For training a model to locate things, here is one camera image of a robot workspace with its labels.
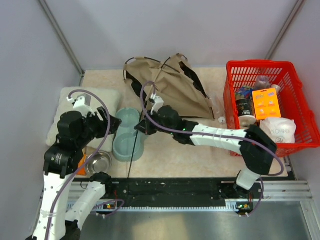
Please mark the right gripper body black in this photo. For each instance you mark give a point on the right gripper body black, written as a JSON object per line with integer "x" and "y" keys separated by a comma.
{"x": 152, "y": 128}

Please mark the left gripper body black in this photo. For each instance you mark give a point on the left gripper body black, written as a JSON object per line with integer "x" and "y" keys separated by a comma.
{"x": 100, "y": 129}

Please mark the black tent pole crossing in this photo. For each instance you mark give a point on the black tent pole crossing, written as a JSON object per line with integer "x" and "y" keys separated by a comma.
{"x": 140, "y": 117}

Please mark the beige fabric pet tent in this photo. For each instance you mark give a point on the beige fabric pet tent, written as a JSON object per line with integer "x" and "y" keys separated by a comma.
{"x": 170, "y": 90}

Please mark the black tent pole long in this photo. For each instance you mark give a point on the black tent pole long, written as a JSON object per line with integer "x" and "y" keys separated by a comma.
{"x": 150, "y": 65}

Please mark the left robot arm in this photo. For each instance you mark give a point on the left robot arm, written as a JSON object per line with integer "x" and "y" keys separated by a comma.
{"x": 61, "y": 162}

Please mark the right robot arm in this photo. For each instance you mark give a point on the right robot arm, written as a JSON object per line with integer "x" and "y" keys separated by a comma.
{"x": 256, "y": 148}

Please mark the teal double pet bowl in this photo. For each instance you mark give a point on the teal double pet bowl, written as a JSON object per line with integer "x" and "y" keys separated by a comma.
{"x": 123, "y": 142}

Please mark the black pet food can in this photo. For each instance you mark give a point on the black pet food can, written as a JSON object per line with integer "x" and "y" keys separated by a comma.
{"x": 245, "y": 112}

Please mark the stainless steel bowl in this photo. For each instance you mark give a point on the stainless steel bowl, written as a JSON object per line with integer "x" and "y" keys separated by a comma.
{"x": 100, "y": 162}

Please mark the clear plastic bottle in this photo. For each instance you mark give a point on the clear plastic bottle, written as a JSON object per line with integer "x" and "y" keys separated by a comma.
{"x": 219, "y": 111}

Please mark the colourful snack bag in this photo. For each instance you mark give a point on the colourful snack bag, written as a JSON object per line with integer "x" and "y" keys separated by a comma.
{"x": 245, "y": 92}

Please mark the orange card package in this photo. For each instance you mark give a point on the orange card package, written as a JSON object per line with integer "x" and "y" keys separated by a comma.
{"x": 266, "y": 104}

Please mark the white wrapped bag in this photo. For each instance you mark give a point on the white wrapped bag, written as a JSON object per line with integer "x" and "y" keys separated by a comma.
{"x": 280, "y": 130}

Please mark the red plastic basket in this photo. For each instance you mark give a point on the red plastic basket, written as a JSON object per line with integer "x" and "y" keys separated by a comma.
{"x": 289, "y": 103}

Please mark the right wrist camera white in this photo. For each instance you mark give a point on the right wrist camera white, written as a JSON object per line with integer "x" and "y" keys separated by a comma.
{"x": 157, "y": 102}

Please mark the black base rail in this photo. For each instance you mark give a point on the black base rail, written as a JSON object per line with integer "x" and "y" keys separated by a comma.
{"x": 178, "y": 192}

